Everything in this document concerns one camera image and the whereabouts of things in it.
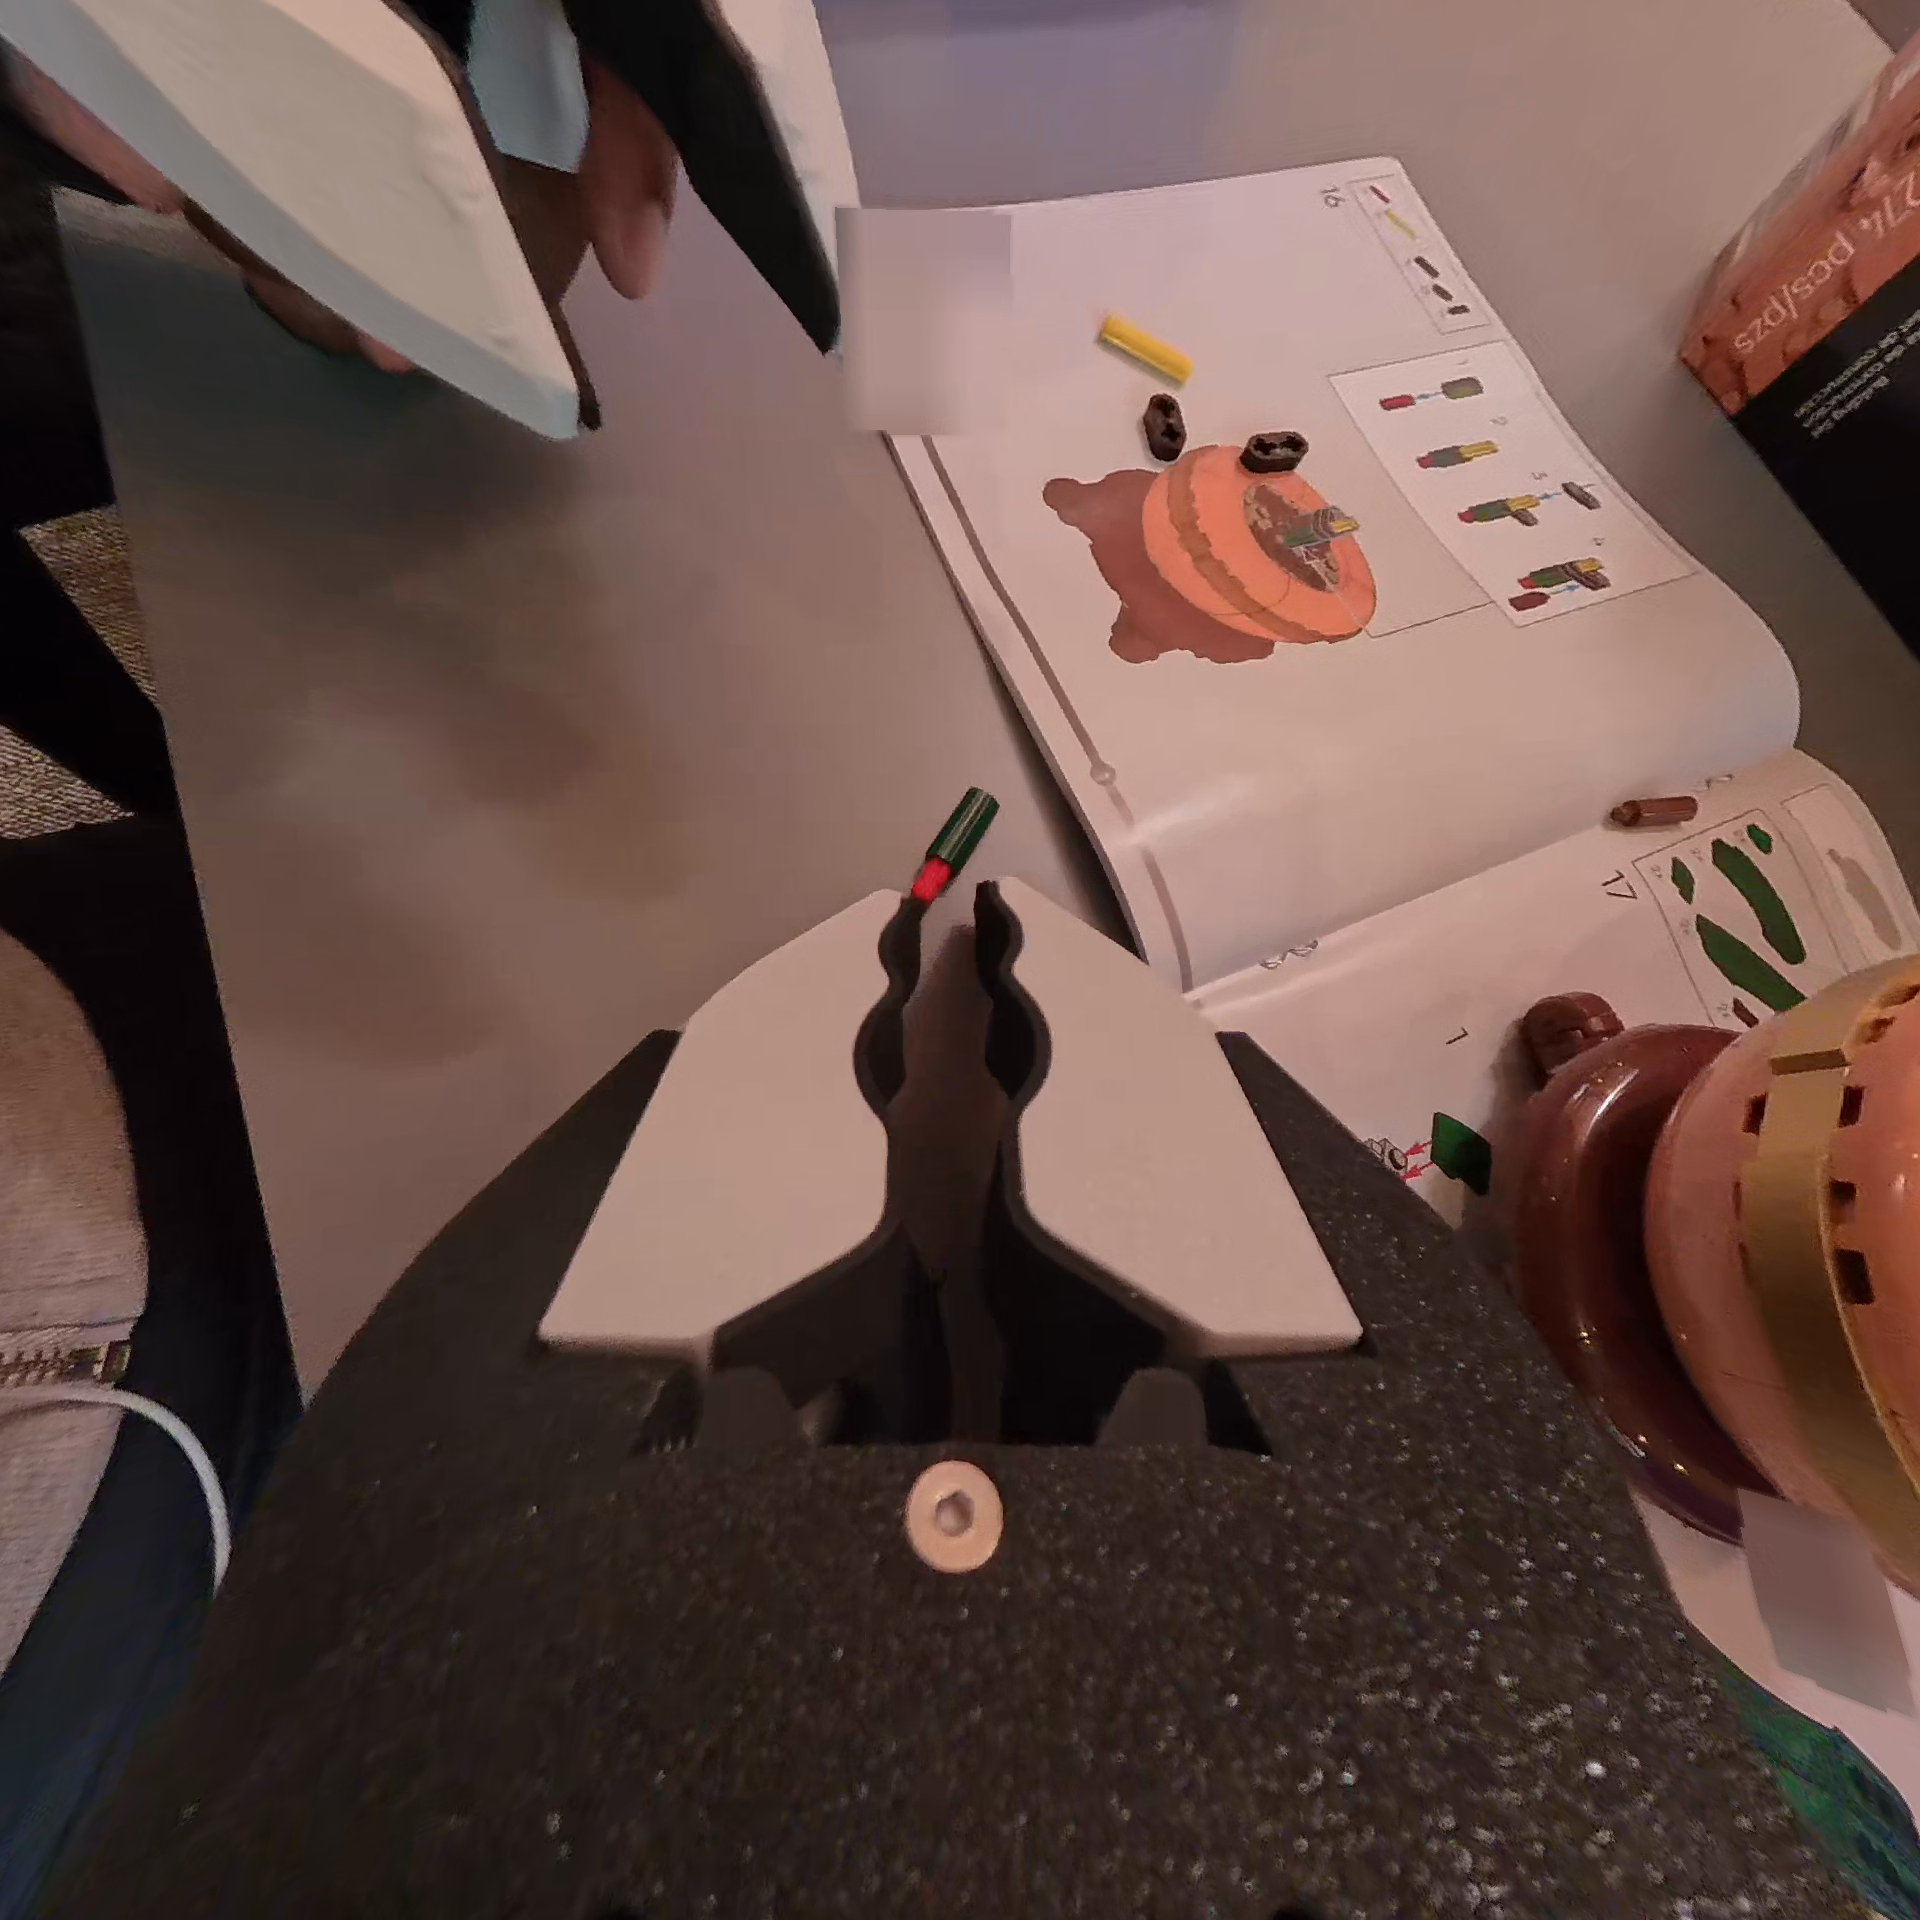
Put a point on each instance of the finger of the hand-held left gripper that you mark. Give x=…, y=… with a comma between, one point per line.
x=300, y=149
x=803, y=106

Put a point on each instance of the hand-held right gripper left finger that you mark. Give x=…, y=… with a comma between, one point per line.
x=734, y=1171

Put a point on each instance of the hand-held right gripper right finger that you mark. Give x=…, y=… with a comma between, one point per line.
x=1171, y=1171

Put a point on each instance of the green and red brick pin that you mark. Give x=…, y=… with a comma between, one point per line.
x=956, y=840

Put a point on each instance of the grey desk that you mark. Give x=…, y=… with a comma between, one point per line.
x=599, y=674

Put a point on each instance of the person's left hand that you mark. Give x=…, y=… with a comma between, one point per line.
x=630, y=211

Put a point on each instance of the yellow brick pin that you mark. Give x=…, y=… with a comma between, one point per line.
x=1146, y=345

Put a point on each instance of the dark brown brick connector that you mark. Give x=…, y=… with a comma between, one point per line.
x=1276, y=450
x=1167, y=426

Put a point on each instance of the open instruction booklet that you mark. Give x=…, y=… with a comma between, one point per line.
x=1350, y=720

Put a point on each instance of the pink brick pot model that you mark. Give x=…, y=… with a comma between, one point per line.
x=1725, y=1200

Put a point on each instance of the small brown brick pin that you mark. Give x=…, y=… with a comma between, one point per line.
x=1653, y=812

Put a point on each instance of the brick set cardboard box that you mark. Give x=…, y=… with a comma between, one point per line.
x=1846, y=450

